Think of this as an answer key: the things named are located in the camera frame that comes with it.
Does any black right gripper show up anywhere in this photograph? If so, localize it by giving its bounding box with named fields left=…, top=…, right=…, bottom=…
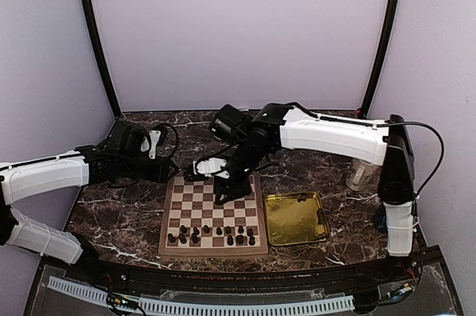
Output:
left=213, top=141, right=269, bottom=204

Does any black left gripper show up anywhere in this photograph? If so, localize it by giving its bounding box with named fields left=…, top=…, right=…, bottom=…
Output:
left=118, top=154, right=179, bottom=184

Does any wooden chess board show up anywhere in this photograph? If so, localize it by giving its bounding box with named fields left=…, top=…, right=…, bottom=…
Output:
left=158, top=174, right=268, bottom=258

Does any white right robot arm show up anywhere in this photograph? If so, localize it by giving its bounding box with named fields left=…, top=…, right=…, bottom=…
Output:
left=196, top=103, right=416, bottom=282

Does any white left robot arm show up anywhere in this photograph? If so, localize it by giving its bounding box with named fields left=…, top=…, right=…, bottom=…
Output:
left=1, top=122, right=179, bottom=283

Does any gold metal tray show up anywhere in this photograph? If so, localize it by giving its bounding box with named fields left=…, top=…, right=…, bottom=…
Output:
left=265, top=192, right=330, bottom=247

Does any white coral pattern mug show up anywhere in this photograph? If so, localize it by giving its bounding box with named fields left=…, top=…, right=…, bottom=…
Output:
left=346, top=159, right=376, bottom=192

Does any dark blue mug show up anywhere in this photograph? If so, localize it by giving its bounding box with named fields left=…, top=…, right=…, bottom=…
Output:
left=373, top=206, right=387, bottom=233

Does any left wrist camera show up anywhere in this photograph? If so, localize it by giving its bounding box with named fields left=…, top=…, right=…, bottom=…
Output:
left=141, top=126, right=167, bottom=160

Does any white slotted cable duct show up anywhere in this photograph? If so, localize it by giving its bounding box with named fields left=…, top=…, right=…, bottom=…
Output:
left=47, top=277, right=355, bottom=315

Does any black front rail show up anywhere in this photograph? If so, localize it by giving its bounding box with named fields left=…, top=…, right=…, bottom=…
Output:
left=120, top=267, right=363, bottom=291

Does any left black frame post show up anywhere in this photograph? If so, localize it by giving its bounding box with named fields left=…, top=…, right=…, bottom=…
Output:
left=81, top=0, right=122, bottom=118

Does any black frame post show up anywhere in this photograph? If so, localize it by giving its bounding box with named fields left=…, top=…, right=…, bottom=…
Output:
left=356, top=0, right=399, bottom=118
left=81, top=0, right=122, bottom=118

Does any right black frame post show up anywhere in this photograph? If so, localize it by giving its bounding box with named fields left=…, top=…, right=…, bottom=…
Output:
left=356, top=0, right=399, bottom=118

